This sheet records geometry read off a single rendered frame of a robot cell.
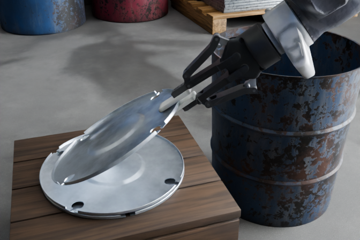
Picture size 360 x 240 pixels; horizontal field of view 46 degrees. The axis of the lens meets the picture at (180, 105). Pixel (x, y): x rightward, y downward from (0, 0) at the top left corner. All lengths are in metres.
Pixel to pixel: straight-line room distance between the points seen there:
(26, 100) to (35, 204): 1.25
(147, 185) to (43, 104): 1.23
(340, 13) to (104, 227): 0.52
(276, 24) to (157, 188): 0.37
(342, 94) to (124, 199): 0.60
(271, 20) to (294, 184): 0.59
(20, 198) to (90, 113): 1.04
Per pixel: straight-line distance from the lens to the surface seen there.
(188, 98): 0.77
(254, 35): 0.72
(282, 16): 0.71
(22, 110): 1.98
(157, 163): 0.89
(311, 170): 1.19
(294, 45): 0.70
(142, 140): 0.73
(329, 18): 0.72
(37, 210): 0.83
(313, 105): 1.07
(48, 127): 1.81
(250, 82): 0.77
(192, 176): 0.87
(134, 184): 0.84
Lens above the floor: 0.87
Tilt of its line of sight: 27 degrees down
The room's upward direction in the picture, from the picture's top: straight up
